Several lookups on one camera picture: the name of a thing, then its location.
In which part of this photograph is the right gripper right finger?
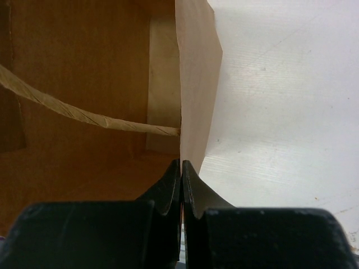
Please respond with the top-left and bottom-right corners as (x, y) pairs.
(182, 161), (358, 268)

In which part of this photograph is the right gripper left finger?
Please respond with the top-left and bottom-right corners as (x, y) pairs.
(1, 160), (181, 268)

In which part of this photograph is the brown paper bag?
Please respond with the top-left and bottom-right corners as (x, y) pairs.
(1, 1), (223, 236)

